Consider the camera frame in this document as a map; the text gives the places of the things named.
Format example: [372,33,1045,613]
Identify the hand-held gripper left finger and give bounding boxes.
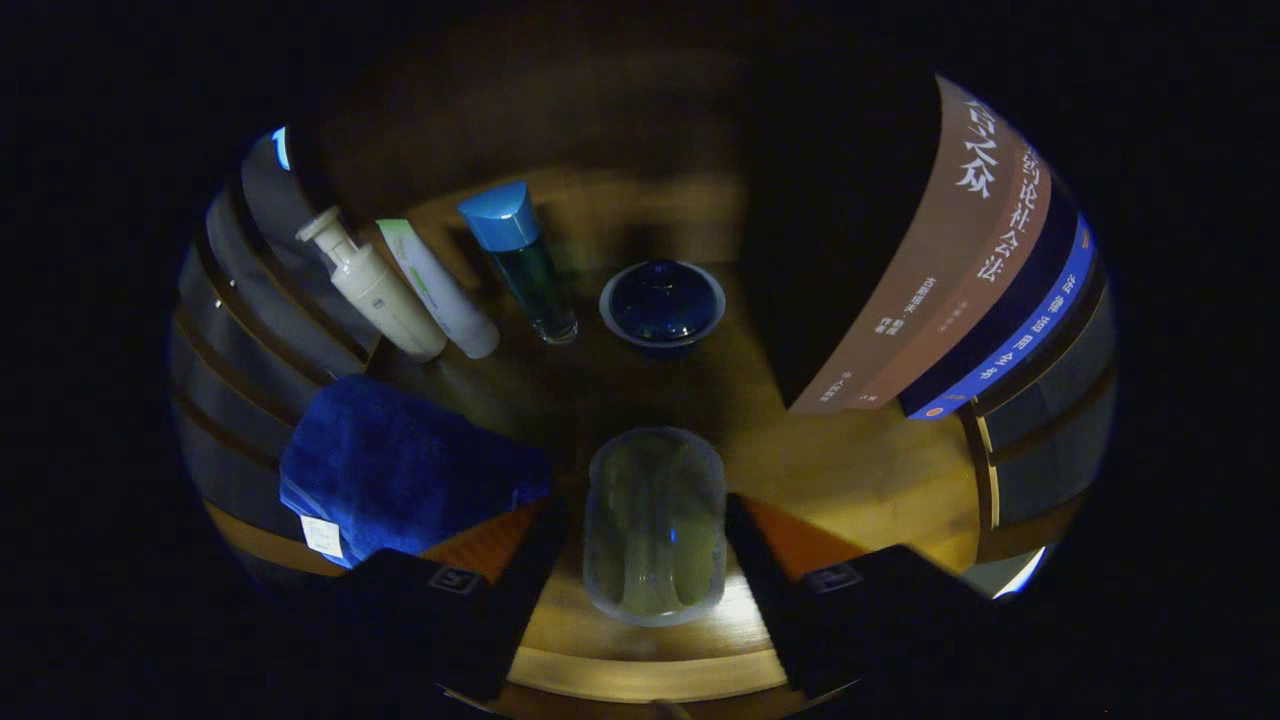
[330,497,566,701]

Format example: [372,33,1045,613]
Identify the reddish brown book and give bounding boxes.
[860,140,1053,411]

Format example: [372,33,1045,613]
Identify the wooden countertop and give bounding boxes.
[200,170,991,701]

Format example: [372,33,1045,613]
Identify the blue lidded teacup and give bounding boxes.
[599,259,727,359]

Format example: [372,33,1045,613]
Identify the blue towel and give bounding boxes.
[279,375,553,569]

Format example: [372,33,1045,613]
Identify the teal bottle with blue cap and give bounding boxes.
[458,181,579,346]

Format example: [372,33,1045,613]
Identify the wooden cabinet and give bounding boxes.
[170,20,1116,716]

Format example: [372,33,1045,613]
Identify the dark brown book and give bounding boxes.
[745,60,1031,413]

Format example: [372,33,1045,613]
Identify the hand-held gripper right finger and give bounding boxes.
[725,493,1001,701]

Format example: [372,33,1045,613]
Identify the translucent plastic soap dish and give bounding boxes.
[583,427,728,628]

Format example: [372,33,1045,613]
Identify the white pump bottle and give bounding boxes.
[296,206,448,362]

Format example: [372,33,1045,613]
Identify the blue book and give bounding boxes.
[898,185,1099,420]

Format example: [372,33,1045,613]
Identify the white green tube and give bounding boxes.
[376,219,500,359]

